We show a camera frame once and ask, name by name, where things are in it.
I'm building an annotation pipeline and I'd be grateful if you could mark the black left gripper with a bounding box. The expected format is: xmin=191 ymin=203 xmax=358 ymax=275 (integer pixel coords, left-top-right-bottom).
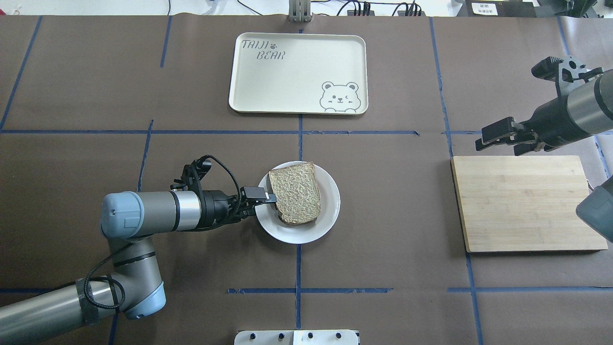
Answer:
xmin=199 ymin=186 xmax=277 ymax=230

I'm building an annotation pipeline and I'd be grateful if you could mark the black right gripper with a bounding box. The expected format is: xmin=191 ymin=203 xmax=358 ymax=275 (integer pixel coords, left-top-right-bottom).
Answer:
xmin=475 ymin=98 xmax=582 ymax=156

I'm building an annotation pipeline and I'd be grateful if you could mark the white round plate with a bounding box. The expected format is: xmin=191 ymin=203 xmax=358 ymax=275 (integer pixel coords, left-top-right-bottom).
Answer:
xmin=255 ymin=165 xmax=341 ymax=244

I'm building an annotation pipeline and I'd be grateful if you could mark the brown top bread slice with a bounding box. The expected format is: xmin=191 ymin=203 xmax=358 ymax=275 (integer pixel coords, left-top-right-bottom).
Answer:
xmin=268 ymin=162 xmax=320 ymax=226

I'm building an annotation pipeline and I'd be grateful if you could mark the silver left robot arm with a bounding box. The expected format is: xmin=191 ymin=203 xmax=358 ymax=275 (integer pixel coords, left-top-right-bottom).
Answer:
xmin=0 ymin=184 xmax=277 ymax=345

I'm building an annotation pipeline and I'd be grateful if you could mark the wooden cutting board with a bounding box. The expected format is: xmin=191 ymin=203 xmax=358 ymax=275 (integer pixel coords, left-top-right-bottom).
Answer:
xmin=451 ymin=155 xmax=609 ymax=253

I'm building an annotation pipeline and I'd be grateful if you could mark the cream bear tray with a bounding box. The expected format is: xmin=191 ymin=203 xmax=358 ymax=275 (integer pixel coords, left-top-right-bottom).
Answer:
xmin=228 ymin=32 xmax=369 ymax=115

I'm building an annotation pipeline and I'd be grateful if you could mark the black power box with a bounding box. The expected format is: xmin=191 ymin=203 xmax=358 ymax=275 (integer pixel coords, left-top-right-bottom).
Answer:
xmin=457 ymin=0 xmax=537 ymax=18

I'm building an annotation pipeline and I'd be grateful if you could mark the orange black connector block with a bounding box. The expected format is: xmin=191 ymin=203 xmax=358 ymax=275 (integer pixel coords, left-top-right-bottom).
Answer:
xmin=341 ymin=0 xmax=376 ymax=17

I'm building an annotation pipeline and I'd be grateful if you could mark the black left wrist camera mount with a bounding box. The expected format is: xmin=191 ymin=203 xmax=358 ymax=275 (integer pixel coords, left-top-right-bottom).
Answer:
xmin=170 ymin=159 xmax=212 ymax=194

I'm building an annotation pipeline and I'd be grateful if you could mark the aluminium frame post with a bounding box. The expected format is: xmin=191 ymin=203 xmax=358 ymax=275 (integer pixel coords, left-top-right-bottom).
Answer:
xmin=288 ymin=0 xmax=313 ymax=23

